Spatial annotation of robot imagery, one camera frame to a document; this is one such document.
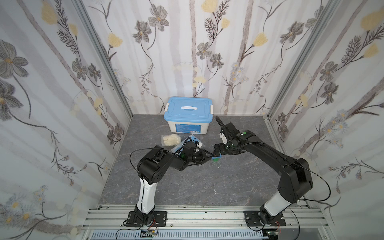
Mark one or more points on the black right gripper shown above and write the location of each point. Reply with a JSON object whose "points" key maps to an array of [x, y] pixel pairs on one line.
{"points": [[228, 135]]}

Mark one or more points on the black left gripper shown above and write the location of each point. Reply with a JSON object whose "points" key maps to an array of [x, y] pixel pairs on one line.
{"points": [[202, 154]]}

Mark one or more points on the blue lego brick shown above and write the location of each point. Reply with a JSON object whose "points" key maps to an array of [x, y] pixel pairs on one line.
{"points": [[216, 157]]}

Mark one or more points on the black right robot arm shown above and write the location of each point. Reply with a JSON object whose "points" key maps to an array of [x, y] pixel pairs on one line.
{"points": [[295, 174]]}

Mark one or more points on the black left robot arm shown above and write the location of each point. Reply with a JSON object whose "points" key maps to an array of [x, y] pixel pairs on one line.
{"points": [[154, 165]]}

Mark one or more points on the bagged blue face masks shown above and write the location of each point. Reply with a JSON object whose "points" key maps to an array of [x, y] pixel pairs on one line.
{"points": [[179, 148]]}

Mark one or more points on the blue lidded storage box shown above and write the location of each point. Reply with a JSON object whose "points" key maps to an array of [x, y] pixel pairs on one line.
{"points": [[189, 115]]}

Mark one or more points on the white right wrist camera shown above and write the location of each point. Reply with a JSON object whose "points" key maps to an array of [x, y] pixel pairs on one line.
{"points": [[223, 137]]}

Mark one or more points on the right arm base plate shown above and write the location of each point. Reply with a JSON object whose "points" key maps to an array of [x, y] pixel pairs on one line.
{"points": [[254, 219]]}

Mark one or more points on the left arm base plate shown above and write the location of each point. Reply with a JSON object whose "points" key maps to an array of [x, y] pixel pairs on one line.
{"points": [[137, 219]]}

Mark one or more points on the aluminium front rail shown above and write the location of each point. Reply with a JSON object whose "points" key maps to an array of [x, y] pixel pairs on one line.
{"points": [[303, 223]]}

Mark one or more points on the white slotted cable duct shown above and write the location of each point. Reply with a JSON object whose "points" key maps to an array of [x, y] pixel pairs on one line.
{"points": [[236, 234]]}

